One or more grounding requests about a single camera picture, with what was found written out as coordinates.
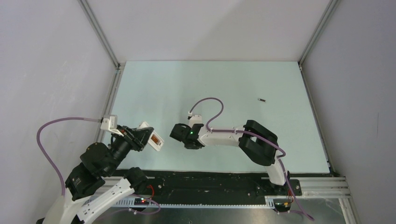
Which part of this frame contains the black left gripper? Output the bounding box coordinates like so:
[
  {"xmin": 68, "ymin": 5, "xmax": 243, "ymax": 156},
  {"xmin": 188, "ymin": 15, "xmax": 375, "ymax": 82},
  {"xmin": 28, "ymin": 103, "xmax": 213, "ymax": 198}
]
[{"xmin": 105, "ymin": 124, "xmax": 155, "ymax": 175}]

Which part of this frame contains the white remote control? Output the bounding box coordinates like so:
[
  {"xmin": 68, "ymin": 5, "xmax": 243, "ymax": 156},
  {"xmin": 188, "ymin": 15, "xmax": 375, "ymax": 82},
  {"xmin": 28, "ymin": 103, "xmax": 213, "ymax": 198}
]
[{"xmin": 138, "ymin": 121, "xmax": 164, "ymax": 152}]

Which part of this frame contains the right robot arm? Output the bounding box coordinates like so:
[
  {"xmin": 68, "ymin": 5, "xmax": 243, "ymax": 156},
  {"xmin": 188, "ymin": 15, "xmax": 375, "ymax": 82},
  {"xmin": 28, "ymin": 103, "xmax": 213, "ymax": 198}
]
[{"xmin": 170, "ymin": 120, "xmax": 290, "ymax": 195}]

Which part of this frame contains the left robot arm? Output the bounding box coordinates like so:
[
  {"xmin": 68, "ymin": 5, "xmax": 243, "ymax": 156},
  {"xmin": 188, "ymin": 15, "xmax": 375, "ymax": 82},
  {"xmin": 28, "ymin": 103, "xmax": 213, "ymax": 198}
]
[{"xmin": 36, "ymin": 126, "xmax": 154, "ymax": 224}]

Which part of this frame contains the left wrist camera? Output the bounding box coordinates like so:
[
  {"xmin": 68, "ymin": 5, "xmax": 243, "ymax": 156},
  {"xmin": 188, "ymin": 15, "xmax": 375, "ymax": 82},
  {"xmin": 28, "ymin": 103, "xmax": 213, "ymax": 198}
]
[{"xmin": 100, "ymin": 114, "xmax": 124, "ymax": 137}]

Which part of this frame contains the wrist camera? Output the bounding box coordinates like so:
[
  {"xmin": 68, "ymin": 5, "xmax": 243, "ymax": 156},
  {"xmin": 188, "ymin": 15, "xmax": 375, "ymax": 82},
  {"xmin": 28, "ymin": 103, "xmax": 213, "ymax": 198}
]
[
  {"xmin": 100, "ymin": 114, "xmax": 124, "ymax": 137},
  {"xmin": 187, "ymin": 112, "xmax": 203, "ymax": 127}
]

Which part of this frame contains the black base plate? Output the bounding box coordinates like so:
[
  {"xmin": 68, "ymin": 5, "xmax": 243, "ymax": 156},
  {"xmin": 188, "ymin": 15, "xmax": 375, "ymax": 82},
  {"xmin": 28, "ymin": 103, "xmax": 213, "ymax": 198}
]
[{"xmin": 136, "ymin": 170, "xmax": 302, "ymax": 205}]

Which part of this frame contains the aluminium frame rail left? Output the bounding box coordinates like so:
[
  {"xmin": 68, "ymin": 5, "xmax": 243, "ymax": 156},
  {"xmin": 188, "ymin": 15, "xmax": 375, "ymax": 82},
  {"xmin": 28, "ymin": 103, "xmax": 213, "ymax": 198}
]
[{"xmin": 78, "ymin": 0, "xmax": 126, "ymax": 169}]

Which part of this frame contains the aluminium frame rail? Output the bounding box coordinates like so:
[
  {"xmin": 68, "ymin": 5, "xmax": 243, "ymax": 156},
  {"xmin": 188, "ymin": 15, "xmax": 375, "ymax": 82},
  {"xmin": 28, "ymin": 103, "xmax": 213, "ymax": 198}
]
[
  {"xmin": 78, "ymin": 0, "xmax": 126, "ymax": 169},
  {"xmin": 297, "ymin": 0, "xmax": 361, "ymax": 224}
]

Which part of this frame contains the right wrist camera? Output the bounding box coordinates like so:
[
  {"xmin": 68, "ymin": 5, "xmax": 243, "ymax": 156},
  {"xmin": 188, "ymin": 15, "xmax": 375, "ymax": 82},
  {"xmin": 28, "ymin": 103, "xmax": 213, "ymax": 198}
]
[{"xmin": 187, "ymin": 112, "xmax": 203, "ymax": 127}]

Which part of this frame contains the white cable duct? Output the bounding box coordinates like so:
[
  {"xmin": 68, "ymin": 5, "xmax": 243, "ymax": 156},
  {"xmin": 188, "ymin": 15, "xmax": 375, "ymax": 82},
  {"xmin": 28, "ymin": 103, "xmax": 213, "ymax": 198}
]
[{"xmin": 100, "ymin": 197, "xmax": 276, "ymax": 209}]

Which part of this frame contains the aluminium frame rail right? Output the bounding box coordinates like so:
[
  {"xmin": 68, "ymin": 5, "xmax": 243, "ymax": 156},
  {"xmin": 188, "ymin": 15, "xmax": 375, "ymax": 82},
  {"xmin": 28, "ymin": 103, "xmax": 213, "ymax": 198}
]
[{"xmin": 297, "ymin": 0, "xmax": 361, "ymax": 224}]

